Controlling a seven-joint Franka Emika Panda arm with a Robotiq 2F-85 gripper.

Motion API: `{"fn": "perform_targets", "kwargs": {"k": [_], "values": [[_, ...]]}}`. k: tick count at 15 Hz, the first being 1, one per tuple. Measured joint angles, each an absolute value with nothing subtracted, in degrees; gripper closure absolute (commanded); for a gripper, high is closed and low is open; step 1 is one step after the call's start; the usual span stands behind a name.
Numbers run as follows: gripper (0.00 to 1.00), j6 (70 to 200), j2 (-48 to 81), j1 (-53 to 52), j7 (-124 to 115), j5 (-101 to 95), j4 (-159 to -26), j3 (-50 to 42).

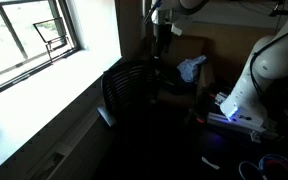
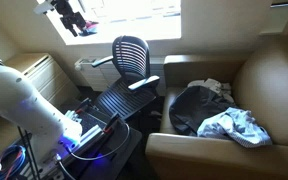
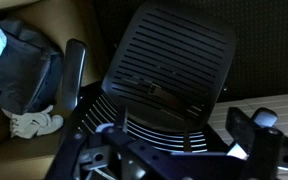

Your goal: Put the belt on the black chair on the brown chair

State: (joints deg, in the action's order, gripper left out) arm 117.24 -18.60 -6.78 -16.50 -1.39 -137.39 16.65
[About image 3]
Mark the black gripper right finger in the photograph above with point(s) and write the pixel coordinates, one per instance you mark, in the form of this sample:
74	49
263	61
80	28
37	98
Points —
264	153

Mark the dark grey jacket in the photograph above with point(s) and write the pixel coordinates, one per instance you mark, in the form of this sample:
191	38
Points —
20	66

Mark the white crumpled cloth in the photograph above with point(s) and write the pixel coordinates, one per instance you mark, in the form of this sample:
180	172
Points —
30	123

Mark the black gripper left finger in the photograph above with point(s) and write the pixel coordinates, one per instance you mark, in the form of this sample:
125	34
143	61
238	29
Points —
84	156

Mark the black slatted office chair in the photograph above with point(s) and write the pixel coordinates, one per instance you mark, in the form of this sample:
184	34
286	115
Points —
170	50

